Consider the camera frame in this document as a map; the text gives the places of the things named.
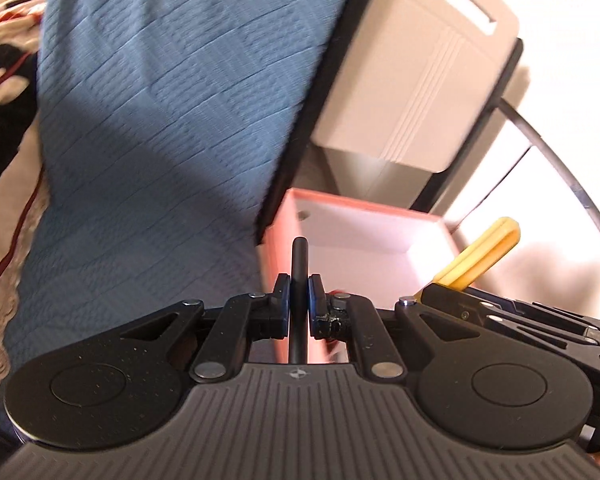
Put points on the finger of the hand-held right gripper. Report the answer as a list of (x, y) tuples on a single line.
[(450, 300), (492, 297)]

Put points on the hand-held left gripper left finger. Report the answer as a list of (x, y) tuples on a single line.
[(282, 307)]

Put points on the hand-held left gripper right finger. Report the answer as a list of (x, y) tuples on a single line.
[(314, 307)]

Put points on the yellow hair clip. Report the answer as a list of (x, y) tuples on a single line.
[(480, 255)]

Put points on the black stick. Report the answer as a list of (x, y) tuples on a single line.
[(298, 260)]

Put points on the pink cardboard box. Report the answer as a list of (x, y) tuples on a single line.
[(370, 230)]

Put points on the blue quilted cloth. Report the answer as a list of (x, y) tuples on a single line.
[(155, 110)]

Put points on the beige floral bedsheet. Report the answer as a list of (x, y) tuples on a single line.
[(5, 240)]

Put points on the striped blanket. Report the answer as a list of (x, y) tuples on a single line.
[(5, 25)]

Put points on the dark curved metal rail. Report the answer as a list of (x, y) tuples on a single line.
[(555, 160)]

